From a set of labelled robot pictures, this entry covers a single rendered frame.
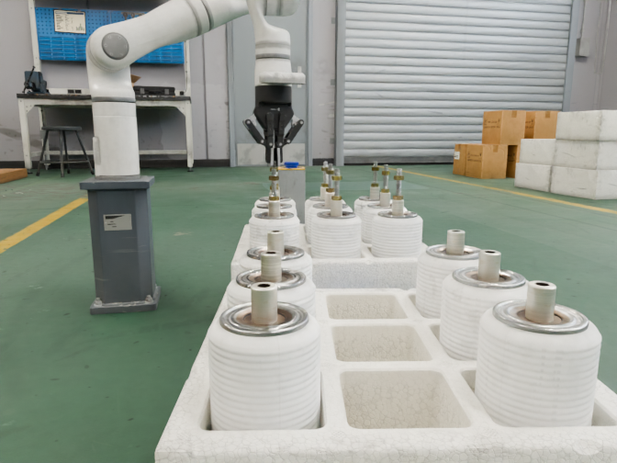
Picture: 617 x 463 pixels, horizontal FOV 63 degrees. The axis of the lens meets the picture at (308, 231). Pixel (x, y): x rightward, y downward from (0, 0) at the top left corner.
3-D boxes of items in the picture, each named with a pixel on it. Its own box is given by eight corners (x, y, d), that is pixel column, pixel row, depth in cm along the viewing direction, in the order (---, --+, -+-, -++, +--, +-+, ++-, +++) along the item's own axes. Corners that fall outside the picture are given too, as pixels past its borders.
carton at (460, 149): (479, 173, 515) (481, 143, 509) (492, 175, 492) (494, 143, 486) (452, 174, 510) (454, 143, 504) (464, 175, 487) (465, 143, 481)
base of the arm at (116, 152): (94, 181, 112) (87, 101, 109) (102, 177, 121) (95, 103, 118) (138, 180, 114) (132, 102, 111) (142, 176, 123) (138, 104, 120)
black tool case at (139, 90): (132, 97, 542) (131, 87, 540) (172, 98, 556) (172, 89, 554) (133, 95, 511) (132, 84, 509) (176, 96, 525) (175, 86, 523)
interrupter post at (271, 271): (259, 286, 54) (258, 255, 53) (261, 279, 56) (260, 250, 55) (282, 286, 54) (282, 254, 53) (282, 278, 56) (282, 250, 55)
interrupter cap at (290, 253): (243, 264, 63) (243, 258, 62) (249, 249, 70) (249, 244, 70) (305, 263, 63) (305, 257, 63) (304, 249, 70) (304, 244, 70)
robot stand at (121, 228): (89, 314, 115) (78, 182, 109) (101, 295, 129) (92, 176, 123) (156, 310, 118) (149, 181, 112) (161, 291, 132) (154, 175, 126)
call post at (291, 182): (278, 285, 137) (277, 169, 131) (278, 277, 144) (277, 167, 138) (305, 285, 138) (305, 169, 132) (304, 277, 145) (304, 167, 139)
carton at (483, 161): (505, 178, 457) (508, 144, 451) (481, 178, 452) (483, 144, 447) (487, 175, 486) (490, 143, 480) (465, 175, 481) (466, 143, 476)
